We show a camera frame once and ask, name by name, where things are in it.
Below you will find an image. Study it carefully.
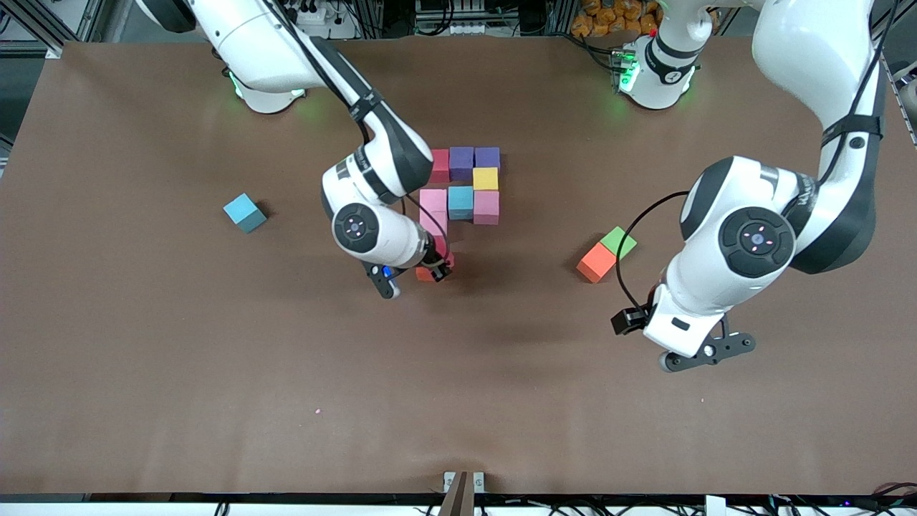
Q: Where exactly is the blue foam cube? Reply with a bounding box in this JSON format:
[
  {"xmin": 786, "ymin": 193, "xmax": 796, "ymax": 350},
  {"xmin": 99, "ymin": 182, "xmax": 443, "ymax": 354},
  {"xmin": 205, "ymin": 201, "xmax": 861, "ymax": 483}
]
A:
[
  {"xmin": 222, "ymin": 192, "xmax": 268, "ymax": 234},
  {"xmin": 446, "ymin": 185, "xmax": 474, "ymax": 220}
]

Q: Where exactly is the green foam cube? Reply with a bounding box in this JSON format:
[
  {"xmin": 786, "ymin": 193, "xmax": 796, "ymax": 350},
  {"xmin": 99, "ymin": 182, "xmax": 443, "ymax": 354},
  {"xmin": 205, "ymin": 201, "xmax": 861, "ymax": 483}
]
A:
[{"xmin": 600, "ymin": 226, "xmax": 638, "ymax": 260}]

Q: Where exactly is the brown table cover sheet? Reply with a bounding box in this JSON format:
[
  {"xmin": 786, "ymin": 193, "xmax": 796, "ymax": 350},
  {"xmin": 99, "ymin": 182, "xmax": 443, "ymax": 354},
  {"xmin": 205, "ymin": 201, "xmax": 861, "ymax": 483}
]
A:
[{"xmin": 0, "ymin": 34, "xmax": 917, "ymax": 497}]

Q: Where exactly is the bag of oranges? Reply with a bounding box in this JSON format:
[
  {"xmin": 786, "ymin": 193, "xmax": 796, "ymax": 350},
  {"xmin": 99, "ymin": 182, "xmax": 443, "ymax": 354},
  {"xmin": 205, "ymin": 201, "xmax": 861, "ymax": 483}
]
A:
[{"xmin": 571, "ymin": 0, "xmax": 663, "ymax": 38}]

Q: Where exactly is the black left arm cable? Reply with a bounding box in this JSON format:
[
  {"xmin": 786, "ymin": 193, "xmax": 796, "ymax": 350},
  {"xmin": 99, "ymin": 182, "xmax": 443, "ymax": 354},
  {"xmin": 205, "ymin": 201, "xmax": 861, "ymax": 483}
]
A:
[{"xmin": 615, "ymin": 0, "xmax": 905, "ymax": 317}]

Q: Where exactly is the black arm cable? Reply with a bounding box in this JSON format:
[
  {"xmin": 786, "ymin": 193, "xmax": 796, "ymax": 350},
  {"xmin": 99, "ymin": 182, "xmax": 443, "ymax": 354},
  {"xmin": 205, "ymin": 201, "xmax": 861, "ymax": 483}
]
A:
[
  {"xmin": 276, "ymin": 0, "xmax": 452, "ymax": 262},
  {"xmin": 615, "ymin": 0, "xmax": 905, "ymax": 317}
]

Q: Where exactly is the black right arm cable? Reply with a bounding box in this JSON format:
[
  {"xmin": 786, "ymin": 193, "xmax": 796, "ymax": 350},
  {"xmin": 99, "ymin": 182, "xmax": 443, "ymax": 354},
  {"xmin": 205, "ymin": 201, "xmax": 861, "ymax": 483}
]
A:
[{"xmin": 276, "ymin": 0, "xmax": 452, "ymax": 262}]

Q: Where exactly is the small metal bracket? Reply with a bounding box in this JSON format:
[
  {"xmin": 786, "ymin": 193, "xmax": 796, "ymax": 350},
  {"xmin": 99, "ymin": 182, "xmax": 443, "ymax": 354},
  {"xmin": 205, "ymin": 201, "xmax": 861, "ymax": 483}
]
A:
[{"xmin": 443, "ymin": 471, "xmax": 486, "ymax": 494}]

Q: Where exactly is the brown camera pole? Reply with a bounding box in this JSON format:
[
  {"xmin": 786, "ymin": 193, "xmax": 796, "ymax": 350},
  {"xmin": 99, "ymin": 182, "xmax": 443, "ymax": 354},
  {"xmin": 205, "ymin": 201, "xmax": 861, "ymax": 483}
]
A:
[{"xmin": 438, "ymin": 471, "xmax": 476, "ymax": 516}]

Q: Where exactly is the black cable bundle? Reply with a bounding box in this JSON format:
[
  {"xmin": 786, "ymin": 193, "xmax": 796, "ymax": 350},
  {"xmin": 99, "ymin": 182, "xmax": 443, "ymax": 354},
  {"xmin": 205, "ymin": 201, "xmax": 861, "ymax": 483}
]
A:
[{"xmin": 870, "ymin": 482, "xmax": 917, "ymax": 513}]

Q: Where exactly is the metal table edge rail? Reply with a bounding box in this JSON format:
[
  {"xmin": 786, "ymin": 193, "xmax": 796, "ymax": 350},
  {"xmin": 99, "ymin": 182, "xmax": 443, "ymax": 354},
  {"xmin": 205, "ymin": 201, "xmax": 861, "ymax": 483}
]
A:
[{"xmin": 878, "ymin": 49, "xmax": 917, "ymax": 148}]

